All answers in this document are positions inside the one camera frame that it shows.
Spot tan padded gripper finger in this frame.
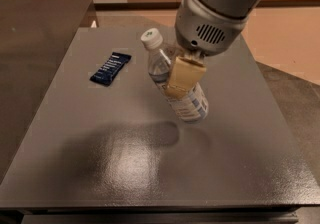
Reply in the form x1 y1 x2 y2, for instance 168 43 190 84
164 56 207 99

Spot clear blue-label plastic water bottle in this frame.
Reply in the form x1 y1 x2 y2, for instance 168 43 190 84
141 28 209 123

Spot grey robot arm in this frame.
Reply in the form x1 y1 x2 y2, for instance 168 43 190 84
165 0 260 99

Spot dark blue snack bar wrapper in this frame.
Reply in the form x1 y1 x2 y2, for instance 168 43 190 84
90 52 132 86

